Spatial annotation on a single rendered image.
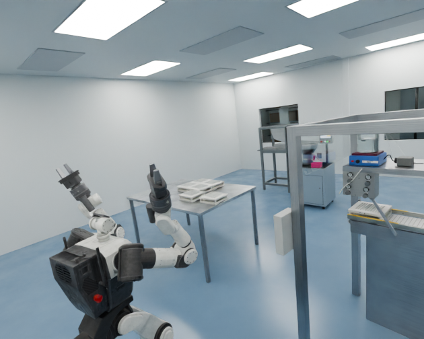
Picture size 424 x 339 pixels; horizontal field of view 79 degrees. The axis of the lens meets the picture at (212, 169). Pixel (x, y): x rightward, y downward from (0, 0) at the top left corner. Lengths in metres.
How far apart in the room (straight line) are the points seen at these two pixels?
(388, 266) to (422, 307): 0.33
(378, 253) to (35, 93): 5.42
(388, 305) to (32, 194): 5.23
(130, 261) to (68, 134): 4.66
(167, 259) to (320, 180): 3.95
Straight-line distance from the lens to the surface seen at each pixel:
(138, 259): 1.19
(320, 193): 4.97
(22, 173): 5.48
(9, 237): 5.61
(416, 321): 2.67
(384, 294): 2.63
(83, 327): 1.52
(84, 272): 1.26
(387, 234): 2.33
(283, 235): 1.72
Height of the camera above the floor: 1.79
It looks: 11 degrees down
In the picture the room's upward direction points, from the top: 7 degrees counter-clockwise
